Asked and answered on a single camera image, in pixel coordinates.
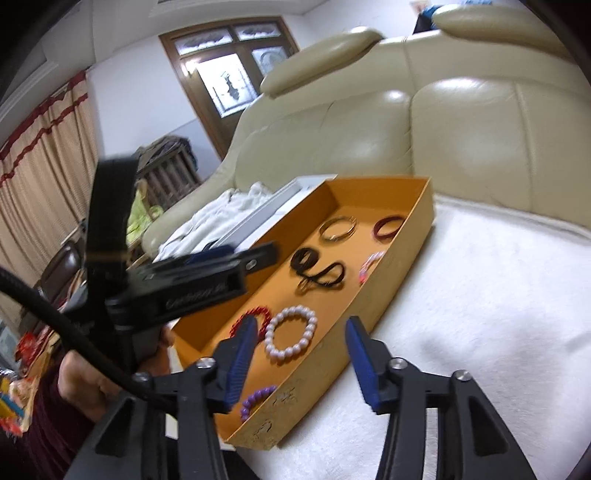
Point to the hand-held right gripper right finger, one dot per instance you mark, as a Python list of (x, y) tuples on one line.
[(364, 369)]

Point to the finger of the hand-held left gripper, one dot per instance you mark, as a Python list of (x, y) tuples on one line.
[(214, 253), (249, 261)]

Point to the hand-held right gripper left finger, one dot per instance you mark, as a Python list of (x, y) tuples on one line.
[(240, 360)]

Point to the orange cardboard box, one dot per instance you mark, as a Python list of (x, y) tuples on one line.
[(369, 300)]

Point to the gold bangle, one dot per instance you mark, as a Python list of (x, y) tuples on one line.
[(322, 230)]

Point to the person's left forearm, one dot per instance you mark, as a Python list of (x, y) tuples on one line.
[(51, 429)]

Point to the person's left hand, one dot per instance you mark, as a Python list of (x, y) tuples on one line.
[(87, 383)]

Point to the crumpled white blanket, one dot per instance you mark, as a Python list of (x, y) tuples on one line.
[(207, 217)]

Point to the white box lid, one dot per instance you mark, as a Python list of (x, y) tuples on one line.
[(258, 221)]

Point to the green cloth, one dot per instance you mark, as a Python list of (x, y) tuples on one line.
[(138, 212)]

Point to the wooden crate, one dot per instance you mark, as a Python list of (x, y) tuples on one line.
[(171, 175)]

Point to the dark brown chair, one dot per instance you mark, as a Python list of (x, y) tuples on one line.
[(64, 263)]

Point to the dark red bangle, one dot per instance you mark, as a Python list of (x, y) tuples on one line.
[(376, 229)]

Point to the wooden stained glass door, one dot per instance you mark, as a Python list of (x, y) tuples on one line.
[(207, 115)]

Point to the white towel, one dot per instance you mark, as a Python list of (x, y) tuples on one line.
[(485, 300)]

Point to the beige curtain with red trim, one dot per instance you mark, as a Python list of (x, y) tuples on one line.
[(37, 184)]

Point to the colourful packets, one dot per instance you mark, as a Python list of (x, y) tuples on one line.
[(18, 392)]

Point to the cream leather sofa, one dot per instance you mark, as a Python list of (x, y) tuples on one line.
[(461, 138)]

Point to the dark clothing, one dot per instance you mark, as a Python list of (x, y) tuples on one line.
[(425, 21)]

